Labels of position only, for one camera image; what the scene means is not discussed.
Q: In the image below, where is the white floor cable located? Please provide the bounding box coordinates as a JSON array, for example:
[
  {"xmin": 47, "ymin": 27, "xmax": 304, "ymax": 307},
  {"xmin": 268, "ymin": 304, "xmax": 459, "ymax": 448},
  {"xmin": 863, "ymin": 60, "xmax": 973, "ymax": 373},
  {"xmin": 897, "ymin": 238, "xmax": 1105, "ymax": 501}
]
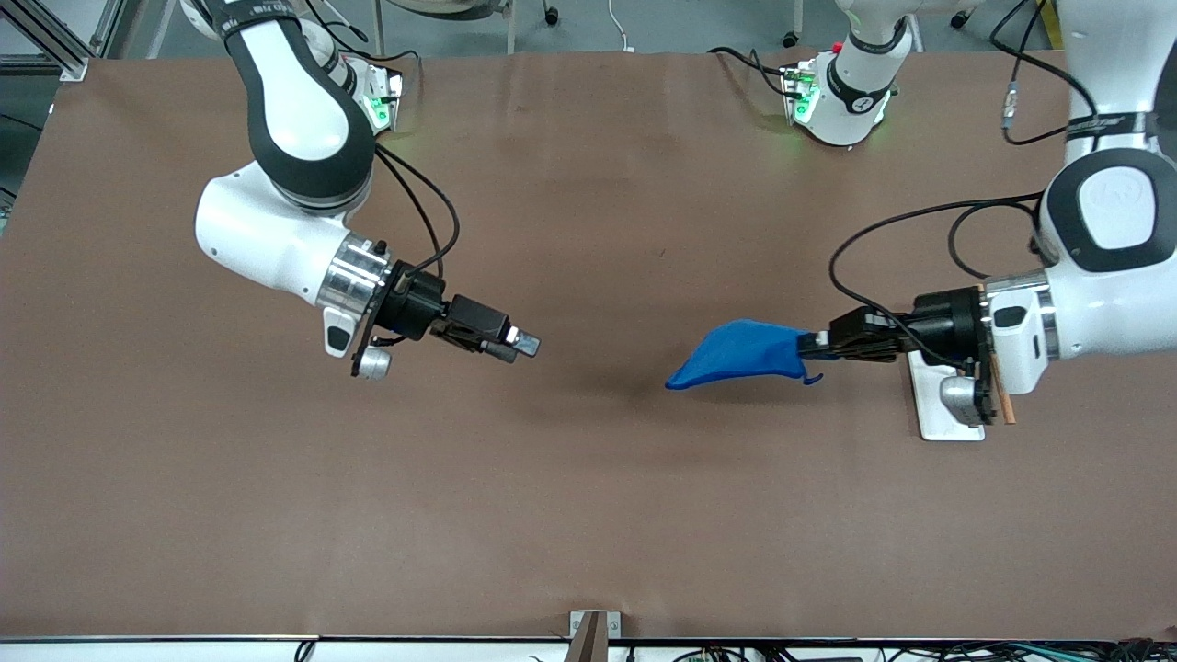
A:
[{"xmin": 607, "ymin": 0, "xmax": 637, "ymax": 53}]

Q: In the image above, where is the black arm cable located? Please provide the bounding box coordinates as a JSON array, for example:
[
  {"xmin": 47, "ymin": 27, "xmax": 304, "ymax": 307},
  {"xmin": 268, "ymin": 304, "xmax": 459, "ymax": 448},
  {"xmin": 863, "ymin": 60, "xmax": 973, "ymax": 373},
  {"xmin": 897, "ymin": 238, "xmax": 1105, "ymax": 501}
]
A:
[
  {"xmin": 371, "ymin": 141, "xmax": 462, "ymax": 279},
  {"xmin": 827, "ymin": 0, "xmax": 1102, "ymax": 361}
]

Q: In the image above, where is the black base power cable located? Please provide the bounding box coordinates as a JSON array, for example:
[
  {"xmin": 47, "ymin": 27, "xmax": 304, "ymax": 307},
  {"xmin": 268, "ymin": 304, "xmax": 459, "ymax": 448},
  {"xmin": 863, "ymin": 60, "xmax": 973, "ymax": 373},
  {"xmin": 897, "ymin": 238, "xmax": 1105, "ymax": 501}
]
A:
[
  {"xmin": 313, "ymin": 0, "xmax": 422, "ymax": 88},
  {"xmin": 707, "ymin": 46, "xmax": 794, "ymax": 97}
]

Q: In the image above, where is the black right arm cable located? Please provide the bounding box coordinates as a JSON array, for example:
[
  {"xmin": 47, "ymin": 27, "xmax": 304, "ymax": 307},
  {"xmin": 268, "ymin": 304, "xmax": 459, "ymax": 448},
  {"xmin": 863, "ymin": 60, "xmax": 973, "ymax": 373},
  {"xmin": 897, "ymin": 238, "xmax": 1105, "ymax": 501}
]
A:
[{"xmin": 371, "ymin": 141, "xmax": 462, "ymax": 279}]

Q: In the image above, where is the blue towel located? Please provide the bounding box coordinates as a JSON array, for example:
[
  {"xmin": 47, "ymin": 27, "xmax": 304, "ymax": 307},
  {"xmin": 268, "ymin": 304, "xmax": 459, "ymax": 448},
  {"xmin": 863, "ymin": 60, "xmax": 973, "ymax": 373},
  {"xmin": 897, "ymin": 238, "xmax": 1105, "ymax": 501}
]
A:
[{"xmin": 665, "ymin": 318, "xmax": 827, "ymax": 392}]

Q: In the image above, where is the aluminium frame profile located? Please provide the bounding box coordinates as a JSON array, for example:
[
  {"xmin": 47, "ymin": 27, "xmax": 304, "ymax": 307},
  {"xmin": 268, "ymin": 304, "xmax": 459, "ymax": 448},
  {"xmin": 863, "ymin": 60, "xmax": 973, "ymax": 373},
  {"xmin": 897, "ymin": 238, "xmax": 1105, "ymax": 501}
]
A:
[{"xmin": 0, "ymin": 0, "xmax": 125, "ymax": 82}]

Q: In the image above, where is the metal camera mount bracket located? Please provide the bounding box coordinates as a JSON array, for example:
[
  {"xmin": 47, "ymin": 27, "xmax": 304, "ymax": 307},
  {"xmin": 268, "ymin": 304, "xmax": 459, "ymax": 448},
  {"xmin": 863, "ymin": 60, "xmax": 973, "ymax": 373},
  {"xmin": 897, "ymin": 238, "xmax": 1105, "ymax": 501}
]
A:
[{"xmin": 563, "ymin": 610, "xmax": 623, "ymax": 662}]

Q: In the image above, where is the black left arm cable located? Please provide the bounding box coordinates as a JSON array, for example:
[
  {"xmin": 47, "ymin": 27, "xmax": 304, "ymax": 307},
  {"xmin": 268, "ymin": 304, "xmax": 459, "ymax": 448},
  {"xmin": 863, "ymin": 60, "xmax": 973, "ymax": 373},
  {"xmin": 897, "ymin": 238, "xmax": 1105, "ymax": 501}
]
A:
[{"xmin": 827, "ymin": 0, "xmax": 1102, "ymax": 361}]

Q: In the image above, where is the green-lit arm base connector box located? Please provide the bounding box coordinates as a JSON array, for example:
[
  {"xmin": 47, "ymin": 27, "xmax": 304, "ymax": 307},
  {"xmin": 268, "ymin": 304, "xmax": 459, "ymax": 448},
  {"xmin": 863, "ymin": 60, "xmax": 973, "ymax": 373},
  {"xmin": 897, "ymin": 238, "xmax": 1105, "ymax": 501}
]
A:
[
  {"xmin": 781, "ymin": 61, "xmax": 821, "ymax": 127},
  {"xmin": 364, "ymin": 69, "xmax": 406, "ymax": 131}
]

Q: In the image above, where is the white rack base plate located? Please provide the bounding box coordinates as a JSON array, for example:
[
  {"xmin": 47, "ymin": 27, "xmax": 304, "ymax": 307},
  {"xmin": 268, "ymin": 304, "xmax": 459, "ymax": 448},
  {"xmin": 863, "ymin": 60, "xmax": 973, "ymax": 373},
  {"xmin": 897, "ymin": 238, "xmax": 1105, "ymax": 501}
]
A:
[{"xmin": 908, "ymin": 354, "xmax": 987, "ymax": 442}]

